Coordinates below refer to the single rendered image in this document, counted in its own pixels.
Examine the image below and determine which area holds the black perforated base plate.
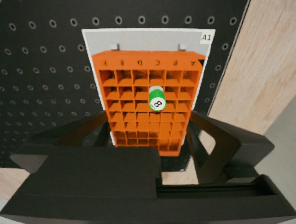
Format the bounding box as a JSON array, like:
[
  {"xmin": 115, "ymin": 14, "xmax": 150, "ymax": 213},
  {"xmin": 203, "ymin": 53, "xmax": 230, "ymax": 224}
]
[{"xmin": 0, "ymin": 0, "xmax": 251, "ymax": 169}]

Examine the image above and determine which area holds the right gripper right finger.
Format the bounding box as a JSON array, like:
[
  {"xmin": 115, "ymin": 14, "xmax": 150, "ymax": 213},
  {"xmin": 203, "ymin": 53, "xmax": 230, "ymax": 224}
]
[{"xmin": 186, "ymin": 110, "xmax": 275, "ymax": 184}]

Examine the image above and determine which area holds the orange tube rack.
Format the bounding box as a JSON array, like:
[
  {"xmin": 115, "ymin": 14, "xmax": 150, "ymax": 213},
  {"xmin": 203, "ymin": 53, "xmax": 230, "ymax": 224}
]
[{"xmin": 92, "ymin": 51, "xmax": 206, "ymax": 156}]

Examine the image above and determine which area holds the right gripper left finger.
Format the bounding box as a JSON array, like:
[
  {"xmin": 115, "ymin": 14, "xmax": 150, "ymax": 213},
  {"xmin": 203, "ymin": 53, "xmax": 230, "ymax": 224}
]
[{"xmin": 22, "ymin": 110, "xmax": 111, "ymax": 147}]

